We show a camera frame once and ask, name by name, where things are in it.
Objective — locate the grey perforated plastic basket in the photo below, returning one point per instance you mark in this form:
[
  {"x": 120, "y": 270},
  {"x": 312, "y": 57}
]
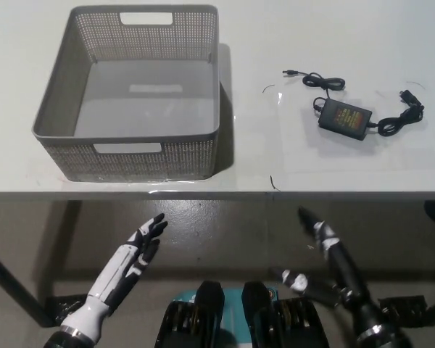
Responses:
[{"x": 137, "y": 108}]

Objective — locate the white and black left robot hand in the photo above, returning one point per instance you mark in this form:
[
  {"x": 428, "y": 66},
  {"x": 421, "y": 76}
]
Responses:
[{"x": 112, "y": 272}]

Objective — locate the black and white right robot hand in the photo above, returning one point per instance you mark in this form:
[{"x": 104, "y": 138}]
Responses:
[{"x": 342, "y": 261}]

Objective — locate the black floor tape patch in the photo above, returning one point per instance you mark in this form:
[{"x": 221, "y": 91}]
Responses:
[
  {"x": 402, "y": 302},
  {"x": 67, "y": 306}
]

